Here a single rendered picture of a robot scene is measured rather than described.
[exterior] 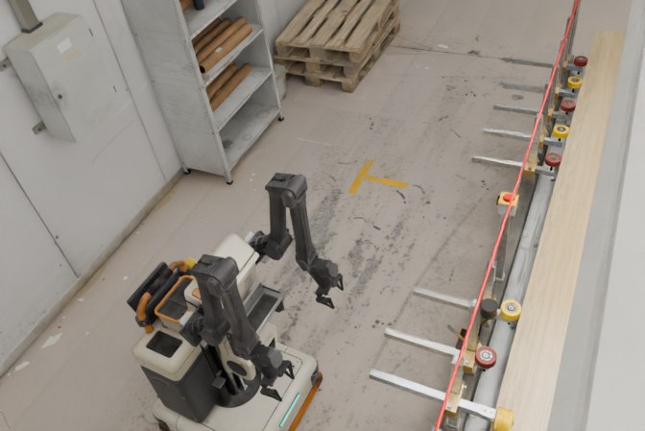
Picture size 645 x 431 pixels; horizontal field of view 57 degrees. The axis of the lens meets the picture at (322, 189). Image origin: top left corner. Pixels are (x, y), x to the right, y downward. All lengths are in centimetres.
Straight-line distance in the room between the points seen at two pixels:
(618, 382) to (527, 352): 187
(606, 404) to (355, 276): 330
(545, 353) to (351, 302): 154
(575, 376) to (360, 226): 349
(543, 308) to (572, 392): 192
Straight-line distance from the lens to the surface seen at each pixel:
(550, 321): 258
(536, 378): 243
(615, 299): 67
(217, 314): 209
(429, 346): 251
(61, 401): 389
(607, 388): 61
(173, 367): 272
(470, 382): 262
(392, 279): 381
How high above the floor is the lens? 297
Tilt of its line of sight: 42 degrees down
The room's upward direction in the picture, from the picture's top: 9 degrees counter-clockwise
